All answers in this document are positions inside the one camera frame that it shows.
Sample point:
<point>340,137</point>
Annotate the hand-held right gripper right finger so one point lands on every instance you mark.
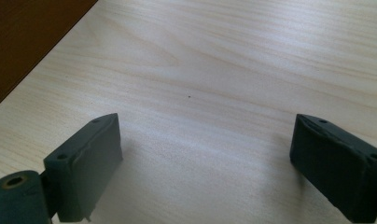
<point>336,168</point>

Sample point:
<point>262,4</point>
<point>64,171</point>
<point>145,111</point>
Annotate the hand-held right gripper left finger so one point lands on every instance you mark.
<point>84,168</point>

